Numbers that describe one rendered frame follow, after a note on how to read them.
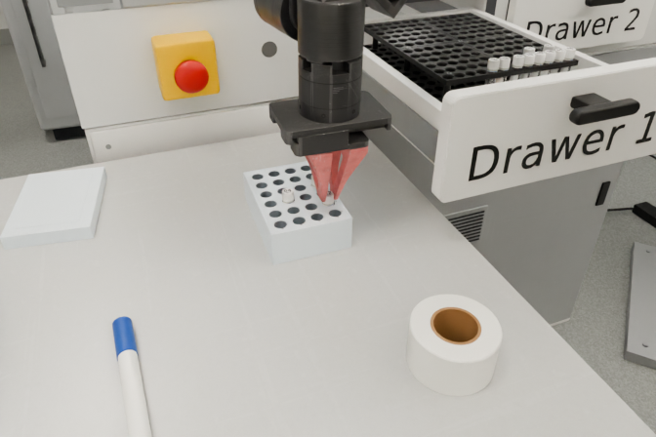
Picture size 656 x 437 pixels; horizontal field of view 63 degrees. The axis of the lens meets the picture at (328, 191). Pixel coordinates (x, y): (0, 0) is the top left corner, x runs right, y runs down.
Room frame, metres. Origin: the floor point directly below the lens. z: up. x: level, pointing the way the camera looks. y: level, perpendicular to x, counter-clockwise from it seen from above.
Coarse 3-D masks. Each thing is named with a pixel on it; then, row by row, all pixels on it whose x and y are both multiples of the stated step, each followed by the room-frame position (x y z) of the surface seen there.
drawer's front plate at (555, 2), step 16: (512, 0) 0.85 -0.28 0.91; (528, 0) 0.85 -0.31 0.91; (544, 0) 0.86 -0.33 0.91; (560, 0) 0.87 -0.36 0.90; (576, 0) 0.88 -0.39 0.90; (640, 0) 0.93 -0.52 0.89; (512, 16) 0.84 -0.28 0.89; (528, 16) 0.85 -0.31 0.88; (544, 16) 0.86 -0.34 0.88; (560, 16) 0.87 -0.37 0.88; (576, 16) 0.89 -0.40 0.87; (592, 16) 0.90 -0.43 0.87; (608, 16) 0.91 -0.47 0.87; (624, 16) 0.92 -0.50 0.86; (640, 16) 0.94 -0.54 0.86; (544, 32) 0.87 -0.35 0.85; (560, 32) 0.88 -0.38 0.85; (592, 32) 0.90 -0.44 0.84; (624, 32) 0.93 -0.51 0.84; (640, 32) 0.94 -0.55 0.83; (576, 48) 0.89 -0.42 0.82
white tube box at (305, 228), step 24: (288, 168) 0.53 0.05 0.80; (264, 192) 0.49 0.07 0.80; (312, 192) 0.48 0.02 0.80; (264, 216) 0.44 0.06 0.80; (288, 216) 0.44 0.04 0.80; (312, 216) 0.44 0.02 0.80; (336, 216) 0.45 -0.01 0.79; (264, 240) 0.44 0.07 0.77; (288, 240) 0.41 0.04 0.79; (312, 240) 0.42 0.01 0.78; (336, 240) 0.43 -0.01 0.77
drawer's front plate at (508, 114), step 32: (640, 64) 0.51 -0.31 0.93; (448, 96) 0.44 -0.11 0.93; (480, 96) 0.44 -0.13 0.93; (512, 96) 0.45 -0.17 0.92; (544, 96) 0.47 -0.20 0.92; (608, 96) 0.49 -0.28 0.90; (640, 96) 0.51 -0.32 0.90; (448, 128) 0.43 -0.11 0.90; (480, 128) 0.44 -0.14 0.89; (512, 128) 0.46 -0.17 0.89; (544, 128) 0.47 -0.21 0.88; (576, 128) 0.48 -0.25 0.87; (608, 128) 0.50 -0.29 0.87; (640, 128) 0.52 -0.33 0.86; (448, 160) 0.43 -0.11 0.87; (480, 160) 0.44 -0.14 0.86; (512, 160) 0.46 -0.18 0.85; (544, 160) 0.47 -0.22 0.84; (576, 160) 0.49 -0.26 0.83; (608, 160) 0.50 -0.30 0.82; (448, 192) 0.43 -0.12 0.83; (480, 192) 0.45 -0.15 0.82
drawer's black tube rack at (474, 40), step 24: (384, 24) 0.76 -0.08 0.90; (408, 24) 0.75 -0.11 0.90; (432, 24) 0.75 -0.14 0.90; (456, 24) 0.76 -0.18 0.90; (480, 24) 0.75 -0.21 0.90; (384, 48) 0.74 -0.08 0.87; (408, 48) 0.65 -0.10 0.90; (432, 48) 0.65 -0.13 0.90; (456, 48) 0.65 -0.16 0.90; (480, 48) 0.66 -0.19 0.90; (504, 48) 0.65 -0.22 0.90; (408, 72) 0.64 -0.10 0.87; (432, 72) 0.57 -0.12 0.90; (432, 96) 0.58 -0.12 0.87
